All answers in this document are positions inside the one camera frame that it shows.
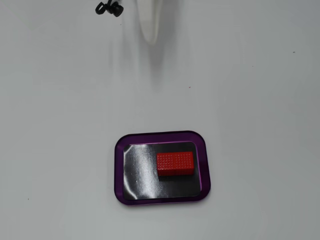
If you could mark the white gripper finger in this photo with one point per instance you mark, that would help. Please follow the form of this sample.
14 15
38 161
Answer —
149 20

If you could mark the red studded block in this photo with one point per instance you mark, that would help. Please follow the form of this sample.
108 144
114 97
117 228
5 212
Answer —
175 163

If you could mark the purple rectangular tray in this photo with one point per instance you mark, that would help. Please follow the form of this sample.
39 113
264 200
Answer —
119 172

